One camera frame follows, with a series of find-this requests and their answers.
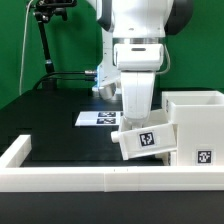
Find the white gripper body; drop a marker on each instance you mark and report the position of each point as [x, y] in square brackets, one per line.
[137, 92]

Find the white drawer box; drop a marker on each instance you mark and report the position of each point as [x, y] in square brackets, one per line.
[168, 158]
[156, 137]

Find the white drawer cabinet frame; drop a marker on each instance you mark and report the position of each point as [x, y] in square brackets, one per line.
[198, 120]

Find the white front drawer box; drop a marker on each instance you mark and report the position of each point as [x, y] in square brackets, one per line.
[168, 158]

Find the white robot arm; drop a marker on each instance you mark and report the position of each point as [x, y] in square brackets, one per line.
[133, 49]

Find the white marker tag plate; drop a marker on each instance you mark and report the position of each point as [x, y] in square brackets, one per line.
[98, 118]

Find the white U-shaped border fence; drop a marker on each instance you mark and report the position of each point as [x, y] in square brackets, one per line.
[15, 178]

